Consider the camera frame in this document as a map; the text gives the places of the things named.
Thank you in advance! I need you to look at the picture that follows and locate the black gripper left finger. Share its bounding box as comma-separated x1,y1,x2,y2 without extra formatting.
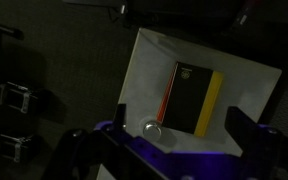
112,103,128,132

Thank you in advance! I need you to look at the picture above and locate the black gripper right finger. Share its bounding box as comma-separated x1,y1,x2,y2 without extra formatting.
224,106,266,158

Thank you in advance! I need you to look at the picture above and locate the black book with yellow spine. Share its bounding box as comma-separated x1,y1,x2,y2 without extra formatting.
155,61,225,138

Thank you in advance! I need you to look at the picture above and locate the round silver metal puck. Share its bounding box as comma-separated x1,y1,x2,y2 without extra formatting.
142,120,164,141

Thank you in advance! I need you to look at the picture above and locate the black tripod stand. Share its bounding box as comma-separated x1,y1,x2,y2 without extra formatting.
0,18,25,78

